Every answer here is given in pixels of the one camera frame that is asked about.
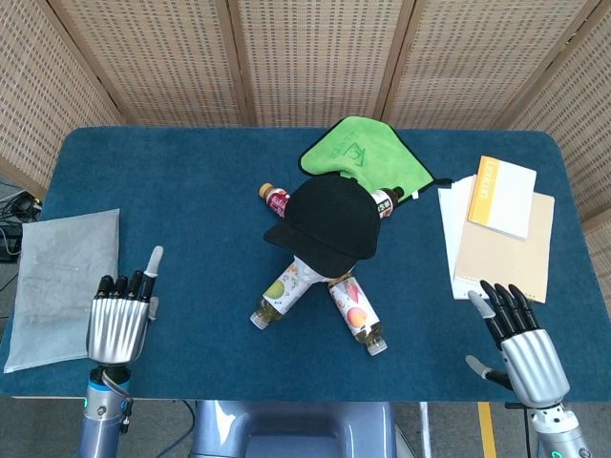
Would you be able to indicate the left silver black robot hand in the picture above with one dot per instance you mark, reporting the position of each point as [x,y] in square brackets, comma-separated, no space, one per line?
[117,331]

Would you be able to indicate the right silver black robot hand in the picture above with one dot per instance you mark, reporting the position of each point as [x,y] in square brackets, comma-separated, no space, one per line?
[534,367]

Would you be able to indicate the black baseball cap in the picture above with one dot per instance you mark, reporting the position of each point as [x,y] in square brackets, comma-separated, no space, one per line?
[334,219]

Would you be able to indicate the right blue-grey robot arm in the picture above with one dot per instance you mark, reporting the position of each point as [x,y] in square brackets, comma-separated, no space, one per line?
[558,436]

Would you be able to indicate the dark label bottle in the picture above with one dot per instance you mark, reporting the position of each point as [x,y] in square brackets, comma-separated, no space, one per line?
[389,202]

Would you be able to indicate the grey padded envelope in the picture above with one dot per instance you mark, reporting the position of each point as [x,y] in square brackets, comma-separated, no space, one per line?
[57,267]

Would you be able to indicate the tan spiral notebook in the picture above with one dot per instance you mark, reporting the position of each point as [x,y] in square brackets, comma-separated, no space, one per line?
[506,257]

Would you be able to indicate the white table leg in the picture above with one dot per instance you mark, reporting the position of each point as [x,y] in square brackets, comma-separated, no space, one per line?
[425,429]

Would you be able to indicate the green apple label bottle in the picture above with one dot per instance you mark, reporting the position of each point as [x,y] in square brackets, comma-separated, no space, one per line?
[279,298]

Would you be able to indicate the yellow and white book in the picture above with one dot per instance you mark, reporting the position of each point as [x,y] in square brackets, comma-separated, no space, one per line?
[506,200]

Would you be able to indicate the white paper sheets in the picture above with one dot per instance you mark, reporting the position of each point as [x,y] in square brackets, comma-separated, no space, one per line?
[453,214]

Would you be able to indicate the peach label bottle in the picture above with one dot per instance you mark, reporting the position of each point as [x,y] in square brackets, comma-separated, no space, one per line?
[355,312]

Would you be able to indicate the blue-grey robot torso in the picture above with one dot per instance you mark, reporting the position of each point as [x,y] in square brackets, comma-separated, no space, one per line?
[296,429]

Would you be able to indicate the red label drink bottle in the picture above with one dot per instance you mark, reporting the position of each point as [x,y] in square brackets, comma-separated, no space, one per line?
[277,200]

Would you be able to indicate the green microfiber cloth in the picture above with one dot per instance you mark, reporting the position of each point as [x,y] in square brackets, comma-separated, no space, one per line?
[377,152]

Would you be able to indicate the woven wooden folding screen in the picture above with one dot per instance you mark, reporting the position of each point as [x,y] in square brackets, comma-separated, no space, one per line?
[315,62]

